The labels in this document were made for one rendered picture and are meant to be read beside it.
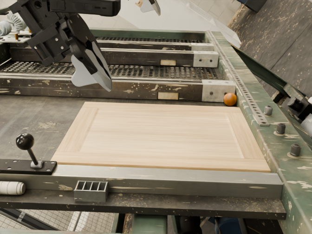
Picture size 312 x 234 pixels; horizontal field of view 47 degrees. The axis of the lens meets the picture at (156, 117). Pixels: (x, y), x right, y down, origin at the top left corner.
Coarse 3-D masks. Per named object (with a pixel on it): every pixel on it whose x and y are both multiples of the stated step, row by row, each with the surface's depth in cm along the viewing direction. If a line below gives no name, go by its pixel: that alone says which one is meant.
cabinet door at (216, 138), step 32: (96, 128) 113; (128, 128) 113; (160, 128) 114; (192, 128) 115; (224, 128) 115; (64, 160) 94; (96, 160) 94; (128, 160) 95; (160, 160) 95; (192, 160) 96; (224, 160) 96; (256, 160) 96
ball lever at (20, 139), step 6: (24, 132) 77; (18, 138) 75; (24, 138) 75; (30, 138) 76; (18, 144) 75; (24, 144) 75; (30, 144) 76; (30, 150) 79; (30, 156) 81; (36, 162) 83; (42, 162) 85
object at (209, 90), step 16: (0, 80) 140; (16, 80) 140; (32, 80) 140; (48, 80) 140; (64, 80) 140; (112, 80) 140; (128, 80) 140; (144, 80) 143; (160, 80) 142; (176, 80) 142; (192, 80) 143; (208, 80) 143; (224, 80) 144; (64, 96) 142; (80, 96) 142; (96, 96) 142; (112, 96) 141; (128, 96) 141; (144, 96) 141; (192, 96) 140; (208, 96) 140
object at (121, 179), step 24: (72, 168) 86; (96, 168) 87; (120, 168) 87; (144, 168) 87; (120, 192) 84; (144, 192) 84; (168, 192) 84; (192, 192) 84; (216, 192) 84; (240, 192) 84; (264, 192) 83
